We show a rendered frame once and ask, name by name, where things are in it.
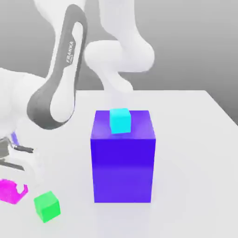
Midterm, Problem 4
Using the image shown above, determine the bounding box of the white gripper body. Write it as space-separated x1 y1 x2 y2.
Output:
0 157 38 184

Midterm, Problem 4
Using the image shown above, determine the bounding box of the small magenta cube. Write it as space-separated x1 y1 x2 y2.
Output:
0 178 29 205

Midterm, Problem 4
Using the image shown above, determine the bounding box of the small green cube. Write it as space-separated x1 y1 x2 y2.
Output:
33 191 61 224

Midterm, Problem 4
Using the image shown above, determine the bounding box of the small cyan cube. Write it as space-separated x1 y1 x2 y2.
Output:
109 108 132 134

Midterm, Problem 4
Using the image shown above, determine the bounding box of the large blue box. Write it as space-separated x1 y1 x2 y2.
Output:
90 110 156 204

